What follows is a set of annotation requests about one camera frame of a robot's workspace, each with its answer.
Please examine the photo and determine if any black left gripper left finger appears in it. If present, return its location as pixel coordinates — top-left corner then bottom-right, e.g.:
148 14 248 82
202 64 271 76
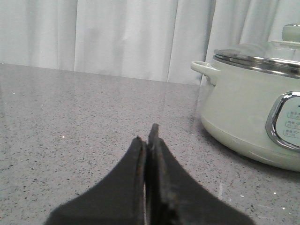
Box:
46 137 146 225

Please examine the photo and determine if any pale green electric cooking pot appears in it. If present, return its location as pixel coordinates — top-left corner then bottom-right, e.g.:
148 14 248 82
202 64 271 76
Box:
191 52 300 172

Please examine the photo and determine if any white pleated curtain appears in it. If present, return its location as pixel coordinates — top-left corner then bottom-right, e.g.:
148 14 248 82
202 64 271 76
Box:
0 0 300 84

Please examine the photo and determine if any glass pot lid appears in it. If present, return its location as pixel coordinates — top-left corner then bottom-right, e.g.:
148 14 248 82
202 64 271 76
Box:
214 23 300 66

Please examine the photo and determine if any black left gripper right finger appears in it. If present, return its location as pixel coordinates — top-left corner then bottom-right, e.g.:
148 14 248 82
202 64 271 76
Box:
147 124 254 225

